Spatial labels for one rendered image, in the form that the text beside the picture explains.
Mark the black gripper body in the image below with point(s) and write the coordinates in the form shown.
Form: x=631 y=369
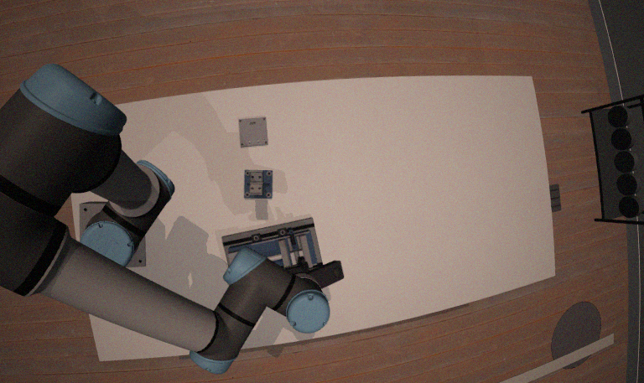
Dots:
x=295 y=270

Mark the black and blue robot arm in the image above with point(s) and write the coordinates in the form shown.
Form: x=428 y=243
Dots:
x=59 y=136

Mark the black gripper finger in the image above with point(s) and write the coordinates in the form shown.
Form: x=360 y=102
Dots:
x=299 y=258

